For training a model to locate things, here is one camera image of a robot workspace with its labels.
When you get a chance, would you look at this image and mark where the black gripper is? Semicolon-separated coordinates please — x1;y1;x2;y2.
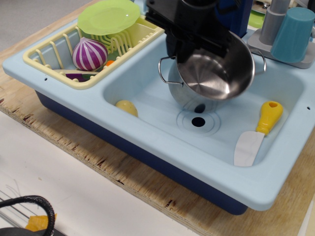
146;0;230;63

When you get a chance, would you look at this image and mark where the stainless steel pot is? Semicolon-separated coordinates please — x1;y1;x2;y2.
158;33;267;113

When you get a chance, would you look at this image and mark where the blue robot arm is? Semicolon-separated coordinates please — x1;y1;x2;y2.
146;0;252;63

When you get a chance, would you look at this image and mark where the light blue toy sink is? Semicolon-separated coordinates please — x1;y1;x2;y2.
2;21;315;215

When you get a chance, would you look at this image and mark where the orange toy carrot piece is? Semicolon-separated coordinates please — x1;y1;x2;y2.
106;60;115;66

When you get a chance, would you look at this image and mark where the green plastic plate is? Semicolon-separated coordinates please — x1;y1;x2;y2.
77;0;140;35

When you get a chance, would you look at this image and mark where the yellow toy potato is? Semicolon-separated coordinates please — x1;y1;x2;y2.
115;100;138;117

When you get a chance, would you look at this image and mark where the green plate in background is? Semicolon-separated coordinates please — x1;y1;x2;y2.
248;6;266;29

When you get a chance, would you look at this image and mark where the grey toy faucet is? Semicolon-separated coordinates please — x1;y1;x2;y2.
247;0;315;69

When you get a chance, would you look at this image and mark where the purple striped toy onion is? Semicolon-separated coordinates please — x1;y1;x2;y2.
72;37;108;71

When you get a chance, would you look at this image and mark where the pale yellow dish rack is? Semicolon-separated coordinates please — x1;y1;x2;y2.
23;16;164;89

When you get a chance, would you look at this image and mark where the purple toy eggplant slice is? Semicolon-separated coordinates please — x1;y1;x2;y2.
65;73;86;82

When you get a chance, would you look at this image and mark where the teal plastic cup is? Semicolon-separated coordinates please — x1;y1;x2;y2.
271;7;315;63

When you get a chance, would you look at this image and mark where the wooden plywood board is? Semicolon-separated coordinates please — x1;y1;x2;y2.
0;0;315;236

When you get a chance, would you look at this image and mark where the yellow tape piece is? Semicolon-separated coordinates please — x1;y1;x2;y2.
25;215;49;232

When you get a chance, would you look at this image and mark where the yellow handled toy knife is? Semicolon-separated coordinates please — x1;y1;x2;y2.
233;101;284;167

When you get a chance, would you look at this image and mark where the black braided cable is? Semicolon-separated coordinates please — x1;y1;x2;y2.
0;195;55;236

